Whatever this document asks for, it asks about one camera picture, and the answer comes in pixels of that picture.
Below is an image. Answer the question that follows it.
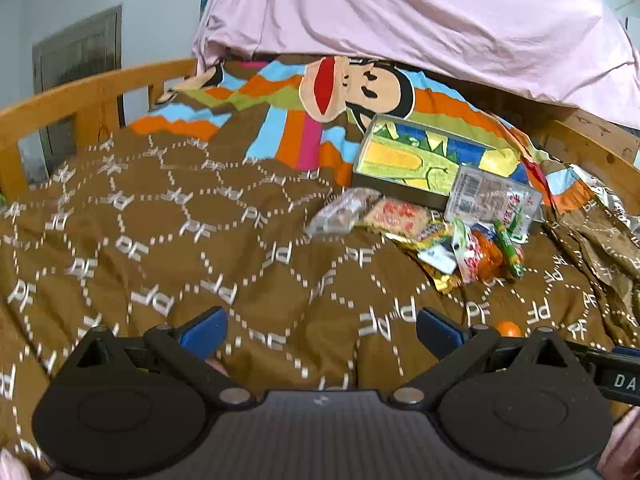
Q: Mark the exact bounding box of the orange candy bag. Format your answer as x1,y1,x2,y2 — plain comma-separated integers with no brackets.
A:
471,229,506,281

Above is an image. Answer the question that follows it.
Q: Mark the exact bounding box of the grey door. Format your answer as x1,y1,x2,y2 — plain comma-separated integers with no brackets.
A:
32,6,122,172

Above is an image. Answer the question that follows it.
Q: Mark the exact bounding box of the pink draped sheet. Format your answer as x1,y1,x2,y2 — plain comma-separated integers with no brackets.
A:
192,0,639,128

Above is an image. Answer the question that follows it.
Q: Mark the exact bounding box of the orange mandarin fruit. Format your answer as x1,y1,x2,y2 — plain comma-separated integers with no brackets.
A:
496,321,522,338

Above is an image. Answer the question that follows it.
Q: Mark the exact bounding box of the pink fleece sleeve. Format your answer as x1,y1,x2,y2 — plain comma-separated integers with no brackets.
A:
0,448,32,480

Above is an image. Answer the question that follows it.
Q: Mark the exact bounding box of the gold foil snack packet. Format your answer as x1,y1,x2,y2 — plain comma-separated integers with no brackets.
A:
421,262,462,294

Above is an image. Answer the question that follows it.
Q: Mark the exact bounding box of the yellow green snack packet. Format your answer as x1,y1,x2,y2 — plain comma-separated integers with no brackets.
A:
400,222,454,252

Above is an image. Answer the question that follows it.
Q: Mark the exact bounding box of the wooden bed frame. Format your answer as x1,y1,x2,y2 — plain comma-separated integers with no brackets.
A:
1,58,639,216

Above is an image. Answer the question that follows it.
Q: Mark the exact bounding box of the illustrated metal tray box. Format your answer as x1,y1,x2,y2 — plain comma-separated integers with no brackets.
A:
352,114,534,210

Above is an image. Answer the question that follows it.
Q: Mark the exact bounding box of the pink biscuit packet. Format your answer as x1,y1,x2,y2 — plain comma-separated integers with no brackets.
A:
360,197,431,240

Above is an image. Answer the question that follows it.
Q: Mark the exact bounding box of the blue snack packet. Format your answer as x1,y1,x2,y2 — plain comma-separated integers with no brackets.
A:
418,240,458,274

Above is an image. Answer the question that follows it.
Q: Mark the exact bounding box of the clear nut bar packet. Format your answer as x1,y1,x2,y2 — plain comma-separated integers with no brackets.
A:
304,188,382,236

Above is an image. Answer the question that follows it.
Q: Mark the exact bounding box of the green sausage stick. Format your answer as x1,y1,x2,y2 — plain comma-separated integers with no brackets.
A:
492,218,524,278

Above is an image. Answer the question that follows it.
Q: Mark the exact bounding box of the brown monkey pattern blanket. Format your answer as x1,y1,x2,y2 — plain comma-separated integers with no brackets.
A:
1,55,639,468

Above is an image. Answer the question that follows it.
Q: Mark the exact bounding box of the red white snack packet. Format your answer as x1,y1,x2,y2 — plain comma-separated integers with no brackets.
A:
451,218,482,284

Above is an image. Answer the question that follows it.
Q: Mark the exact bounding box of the white tofu snack packet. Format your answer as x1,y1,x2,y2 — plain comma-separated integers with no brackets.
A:
445,166,542,243

